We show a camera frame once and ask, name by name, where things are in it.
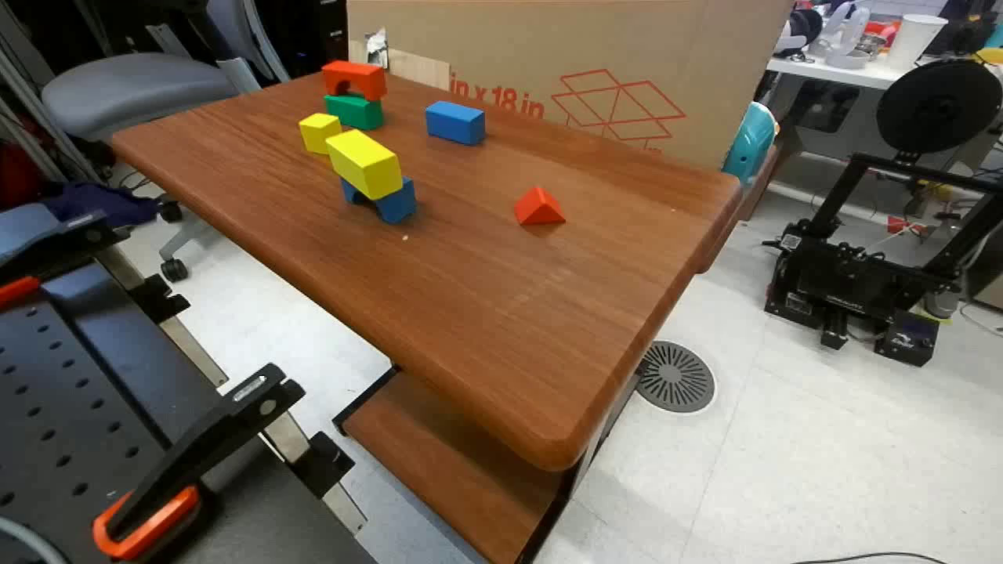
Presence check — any small yellow cube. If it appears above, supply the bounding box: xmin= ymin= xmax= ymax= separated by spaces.
xmin=297 ymin=109 xmax=346 ymax=157

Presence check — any red triangular prism block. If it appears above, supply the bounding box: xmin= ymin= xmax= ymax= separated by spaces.
xmin=512 ymin=184 xmax=569 ymax=230

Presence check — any blue arch block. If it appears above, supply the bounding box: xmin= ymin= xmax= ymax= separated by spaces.
xmin=339 ymin=175 xmax=422 ymax=230

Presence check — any blue rectangular block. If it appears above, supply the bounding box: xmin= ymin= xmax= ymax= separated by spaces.
xmin=425 ymin=97 xmax=488 ymax=149

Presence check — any long yellow block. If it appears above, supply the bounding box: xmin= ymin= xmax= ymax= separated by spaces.
xmin=323 ymin=128 xmax=408 ymax=203

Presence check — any green block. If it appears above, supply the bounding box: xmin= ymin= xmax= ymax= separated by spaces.
xmin=323 ymin=91 xmax=390 ymax=135

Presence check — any orange arch block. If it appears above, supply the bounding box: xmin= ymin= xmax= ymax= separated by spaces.
xmin=321 ymin=59 xmax=390 ymax=102

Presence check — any round metal floor drain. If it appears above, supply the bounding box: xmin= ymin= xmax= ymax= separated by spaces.
xmin=634 ymin=339 xmax=720 ymax=418

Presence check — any wooden table lower shelf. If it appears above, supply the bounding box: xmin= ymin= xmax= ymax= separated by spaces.
xmin=332 ymin=369 xmax=573 ymax=564

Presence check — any large cardboard box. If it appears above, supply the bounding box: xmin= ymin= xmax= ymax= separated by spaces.
xmin=346 ymin=0 xmax=796 ymax=175

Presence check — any white crumpled bag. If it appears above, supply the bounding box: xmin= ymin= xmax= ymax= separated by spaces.
xmin=360 ymin=27 xmax=393 ymax=71

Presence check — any teal plastic object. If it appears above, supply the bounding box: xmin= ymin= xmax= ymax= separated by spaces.
xmin=720 ymin=99 xmax=785 ymax=188

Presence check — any black 3D printer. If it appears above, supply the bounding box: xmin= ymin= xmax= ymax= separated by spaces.
xmin=763 ymin=154 xmax=1003 ymax=369

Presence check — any dark blue cloth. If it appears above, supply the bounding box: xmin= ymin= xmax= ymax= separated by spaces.
xmin=0 ymin=181 xmax=159 ymax=266

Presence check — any grey office chair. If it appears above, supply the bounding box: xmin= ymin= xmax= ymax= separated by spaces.
xmin=41 ymin=0 xmax=295 ymax=285

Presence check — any white cluttered desk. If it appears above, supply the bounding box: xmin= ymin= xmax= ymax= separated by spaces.
xmin=764 ymin=0 xmax=1003 ymax=94

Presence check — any black filament spool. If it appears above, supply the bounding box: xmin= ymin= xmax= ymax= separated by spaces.
xmin=876 ymin=55 xmax=1003 ymax=161

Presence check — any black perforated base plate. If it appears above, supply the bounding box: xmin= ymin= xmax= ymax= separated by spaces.
xmin=0 ymin=261 xmax=380 ymax=564

